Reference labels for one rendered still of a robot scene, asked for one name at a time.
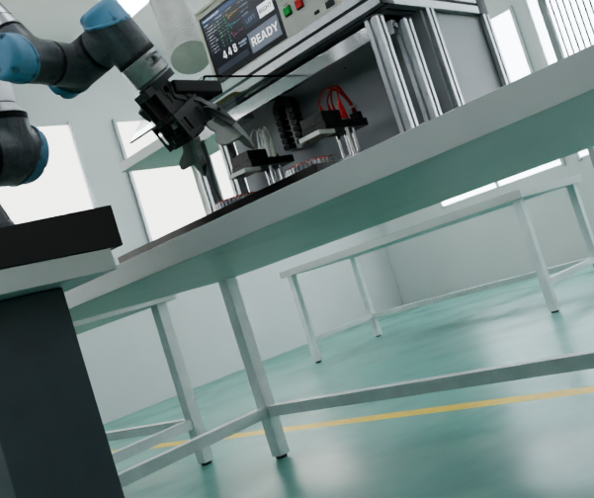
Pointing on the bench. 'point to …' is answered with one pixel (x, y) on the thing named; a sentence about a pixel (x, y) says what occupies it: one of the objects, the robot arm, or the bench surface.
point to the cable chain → (288, 121)
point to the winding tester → (297, 21)
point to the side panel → (466, 54)
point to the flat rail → (297, 77)
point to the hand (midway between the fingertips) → (231, 161)
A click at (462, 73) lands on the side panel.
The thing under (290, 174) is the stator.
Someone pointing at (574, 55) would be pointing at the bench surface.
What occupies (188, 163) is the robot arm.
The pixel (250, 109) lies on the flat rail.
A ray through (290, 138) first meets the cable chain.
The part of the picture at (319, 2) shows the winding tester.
